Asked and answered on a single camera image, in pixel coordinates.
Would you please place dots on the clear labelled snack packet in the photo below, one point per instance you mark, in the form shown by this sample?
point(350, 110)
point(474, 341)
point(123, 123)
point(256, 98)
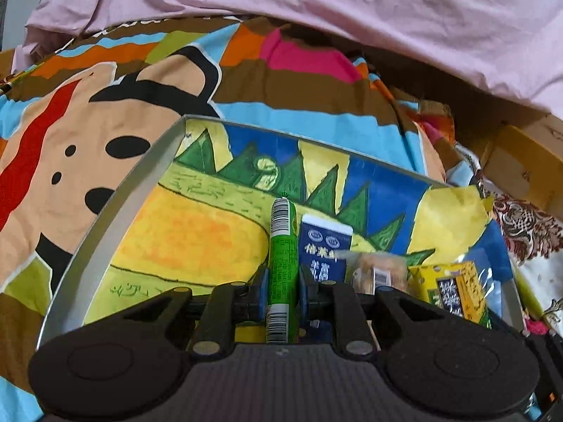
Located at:
point(374, 272)

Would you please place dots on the white floral quilt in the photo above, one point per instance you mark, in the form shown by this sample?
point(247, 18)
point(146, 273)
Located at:
point(528, 228)

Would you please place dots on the dark blue milk carton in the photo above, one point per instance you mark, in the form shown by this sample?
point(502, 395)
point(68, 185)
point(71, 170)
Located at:
point(323, 246)

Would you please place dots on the yellow-green snack box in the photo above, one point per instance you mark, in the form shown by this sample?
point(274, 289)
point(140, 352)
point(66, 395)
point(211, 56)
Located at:
point(453, 290)

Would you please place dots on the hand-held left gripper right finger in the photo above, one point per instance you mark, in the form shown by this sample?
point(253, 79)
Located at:
point(304, 294)

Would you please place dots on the printed monkey blanket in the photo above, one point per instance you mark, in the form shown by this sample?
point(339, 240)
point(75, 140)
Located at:
point(132, 96)

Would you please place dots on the pink bed sheet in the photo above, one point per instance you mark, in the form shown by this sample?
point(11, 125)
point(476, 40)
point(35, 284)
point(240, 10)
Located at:
point(308, 0)

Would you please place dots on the green sausage stick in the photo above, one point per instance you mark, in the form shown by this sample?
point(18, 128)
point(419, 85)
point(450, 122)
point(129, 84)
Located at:
point(281, 250)

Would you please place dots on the metal tray with dinosaur drawing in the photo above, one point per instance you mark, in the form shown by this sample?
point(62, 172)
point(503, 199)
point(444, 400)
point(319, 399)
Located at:
point(198, 228)

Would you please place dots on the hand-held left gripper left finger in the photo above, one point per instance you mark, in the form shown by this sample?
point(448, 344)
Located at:
point(262, 294)

